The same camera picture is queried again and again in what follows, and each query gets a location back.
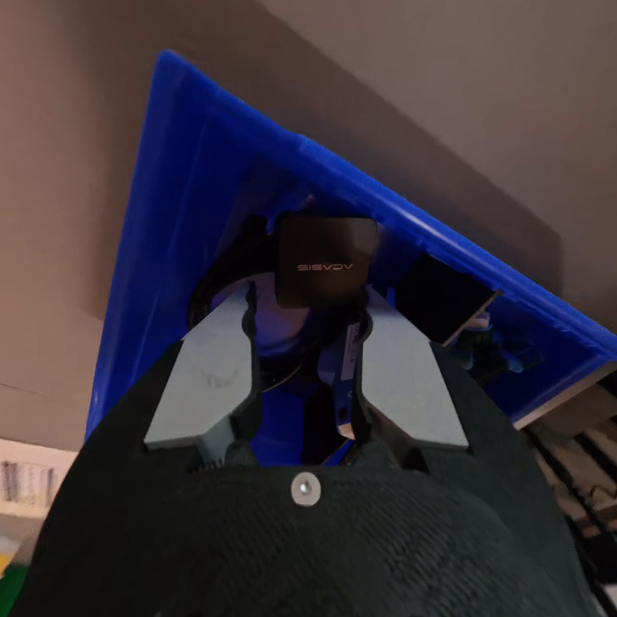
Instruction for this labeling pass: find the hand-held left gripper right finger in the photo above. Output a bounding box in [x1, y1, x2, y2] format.
[351, 285, 470, 466]

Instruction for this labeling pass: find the blue storage bin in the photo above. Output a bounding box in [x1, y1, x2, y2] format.
[84, 48, 617, 468]

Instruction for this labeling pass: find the small black hub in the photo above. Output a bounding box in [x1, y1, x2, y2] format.
[272, 214, 379, 310]

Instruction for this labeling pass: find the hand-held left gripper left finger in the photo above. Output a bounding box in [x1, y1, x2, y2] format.
[143, 282, 263, 466]

